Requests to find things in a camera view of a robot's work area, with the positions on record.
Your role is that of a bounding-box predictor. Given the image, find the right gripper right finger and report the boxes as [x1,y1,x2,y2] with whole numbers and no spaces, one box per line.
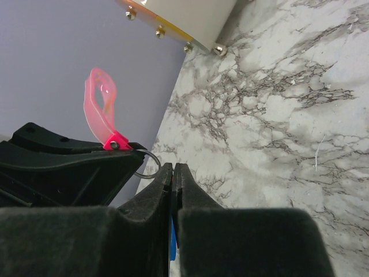
[174,163,334,276]

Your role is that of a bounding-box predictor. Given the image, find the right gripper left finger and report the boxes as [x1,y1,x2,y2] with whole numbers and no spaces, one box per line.
[1,163,173,276]

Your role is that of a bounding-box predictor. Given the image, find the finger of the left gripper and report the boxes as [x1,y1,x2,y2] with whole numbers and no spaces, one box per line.
[10,122,103,154]
[1,141,144,207]

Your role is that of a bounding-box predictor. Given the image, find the cream cylinder tricolour face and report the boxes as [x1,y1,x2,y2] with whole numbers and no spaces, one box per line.
[117,0,237,57]

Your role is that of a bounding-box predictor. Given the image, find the pink strap keyring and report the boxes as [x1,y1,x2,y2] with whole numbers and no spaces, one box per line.
[82,67,163,180]

